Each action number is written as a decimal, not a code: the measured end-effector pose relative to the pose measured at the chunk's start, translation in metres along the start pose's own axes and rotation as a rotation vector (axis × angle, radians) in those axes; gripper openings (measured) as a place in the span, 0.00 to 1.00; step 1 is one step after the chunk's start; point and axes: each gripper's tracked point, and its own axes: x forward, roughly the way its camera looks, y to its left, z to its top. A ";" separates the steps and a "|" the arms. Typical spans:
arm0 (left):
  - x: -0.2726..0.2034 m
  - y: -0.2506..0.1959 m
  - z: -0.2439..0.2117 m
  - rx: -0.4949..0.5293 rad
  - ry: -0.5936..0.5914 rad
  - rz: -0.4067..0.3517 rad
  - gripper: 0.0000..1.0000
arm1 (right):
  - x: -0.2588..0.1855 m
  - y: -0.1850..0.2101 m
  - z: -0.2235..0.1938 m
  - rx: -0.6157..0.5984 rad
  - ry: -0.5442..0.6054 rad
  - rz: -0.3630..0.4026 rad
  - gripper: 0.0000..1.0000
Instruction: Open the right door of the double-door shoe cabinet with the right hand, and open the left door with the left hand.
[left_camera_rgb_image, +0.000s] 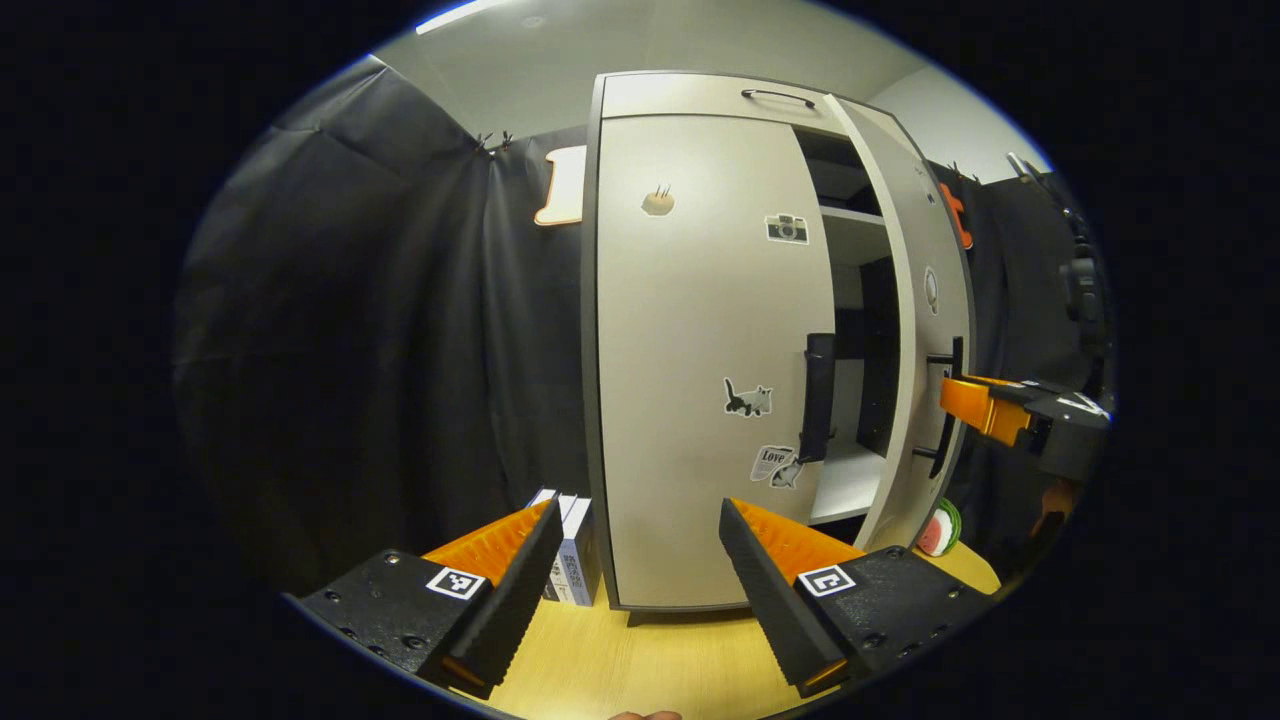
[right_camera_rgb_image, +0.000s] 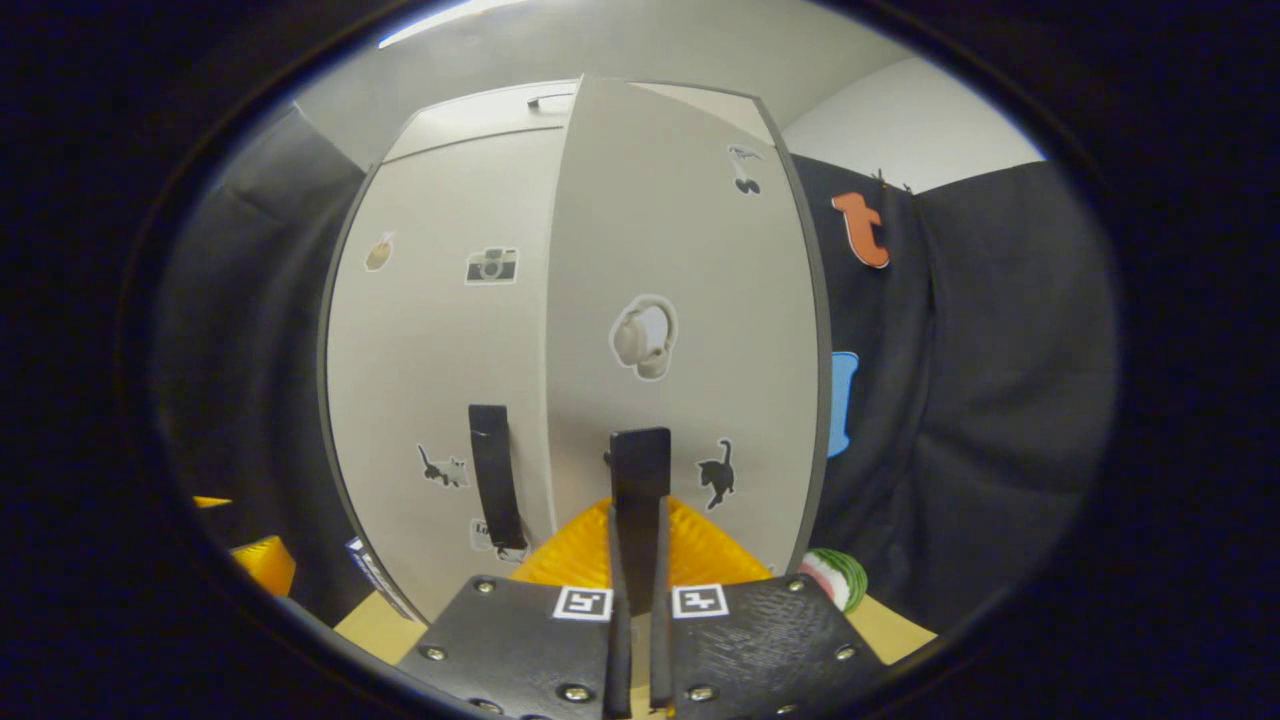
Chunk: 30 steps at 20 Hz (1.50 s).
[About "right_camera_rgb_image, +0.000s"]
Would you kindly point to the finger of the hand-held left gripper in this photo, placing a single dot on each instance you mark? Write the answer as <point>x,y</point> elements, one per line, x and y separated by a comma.
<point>268,565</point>
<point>210,501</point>

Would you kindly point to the watermelon slice toy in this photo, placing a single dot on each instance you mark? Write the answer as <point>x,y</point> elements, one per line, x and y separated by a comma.
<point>840,580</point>

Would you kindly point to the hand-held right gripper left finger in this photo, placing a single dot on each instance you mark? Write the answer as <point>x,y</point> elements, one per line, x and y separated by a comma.
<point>618,650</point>

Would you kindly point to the black backdrop cloth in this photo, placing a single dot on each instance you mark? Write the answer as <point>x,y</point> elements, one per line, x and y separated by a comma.
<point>1000,380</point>

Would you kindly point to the white double-door shoe cabinet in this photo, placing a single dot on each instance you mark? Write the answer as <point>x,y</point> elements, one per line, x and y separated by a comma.
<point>824,340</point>

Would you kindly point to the white cabinet drawer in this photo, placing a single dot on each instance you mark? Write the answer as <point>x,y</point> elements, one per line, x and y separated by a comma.
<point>470,120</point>

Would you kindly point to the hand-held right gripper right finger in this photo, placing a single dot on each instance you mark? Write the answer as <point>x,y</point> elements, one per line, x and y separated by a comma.
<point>660,660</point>

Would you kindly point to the white cabinet door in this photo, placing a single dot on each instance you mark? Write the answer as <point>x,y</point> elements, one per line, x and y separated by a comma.
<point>430,350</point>
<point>680,230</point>

